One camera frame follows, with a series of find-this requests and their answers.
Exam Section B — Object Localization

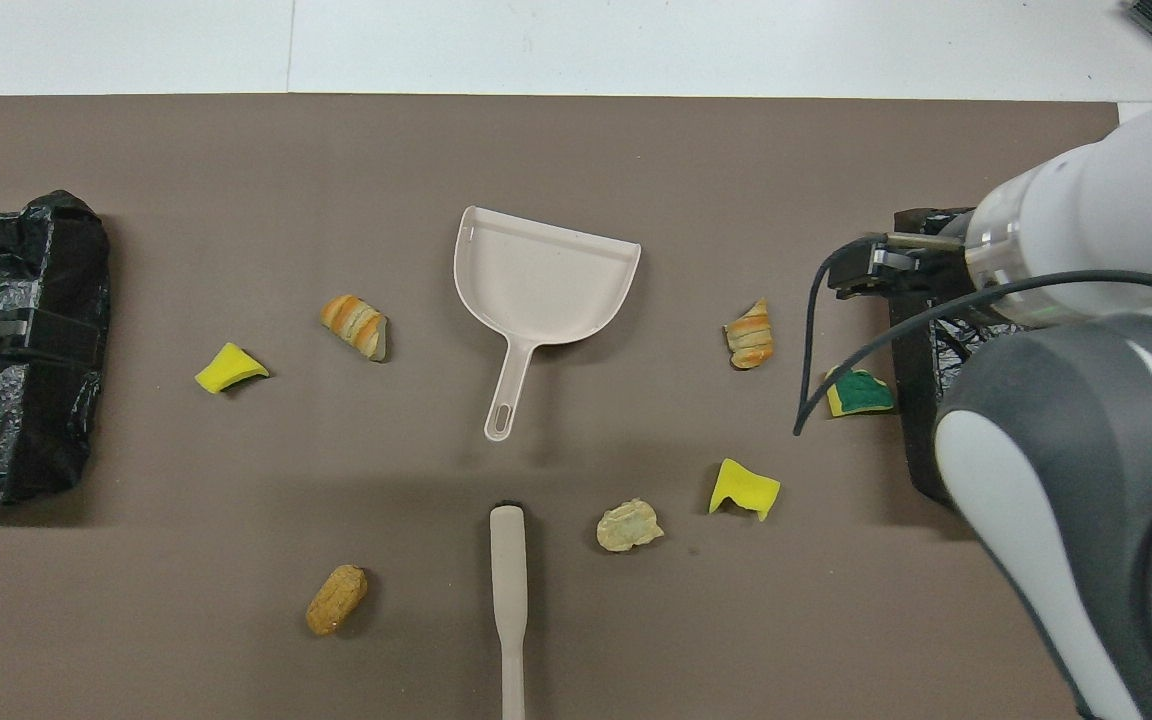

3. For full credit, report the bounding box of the green and yellow sponge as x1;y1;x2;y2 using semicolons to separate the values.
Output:
826;367;895;419

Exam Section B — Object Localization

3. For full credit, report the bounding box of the yellow sponge piece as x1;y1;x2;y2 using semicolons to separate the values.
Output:
708;458;782;522
195;343;270;395

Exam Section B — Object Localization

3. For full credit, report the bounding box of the brown table mat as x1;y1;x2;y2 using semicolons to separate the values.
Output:
0;95;1120;720

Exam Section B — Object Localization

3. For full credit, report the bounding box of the beige plastic dustpan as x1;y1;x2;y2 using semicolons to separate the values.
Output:
453;206;642;442

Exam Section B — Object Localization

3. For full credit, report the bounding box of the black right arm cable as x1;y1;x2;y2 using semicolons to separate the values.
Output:
793;232;1152;691

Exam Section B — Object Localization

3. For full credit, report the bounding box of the pale crumbly bread piece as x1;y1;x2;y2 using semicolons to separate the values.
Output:
596;498;665;553

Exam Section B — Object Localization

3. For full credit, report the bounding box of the striped croissant piece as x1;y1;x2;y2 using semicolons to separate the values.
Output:
320;294;389;362
724;298;775;371

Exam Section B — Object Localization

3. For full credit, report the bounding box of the brown bread roll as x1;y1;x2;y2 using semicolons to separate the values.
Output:
305;564;370;637

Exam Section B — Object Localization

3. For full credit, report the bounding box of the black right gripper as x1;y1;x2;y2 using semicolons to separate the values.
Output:
828;235;973;301

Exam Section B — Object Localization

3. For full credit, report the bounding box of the beige hand brush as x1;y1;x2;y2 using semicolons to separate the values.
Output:
489;500;529;720

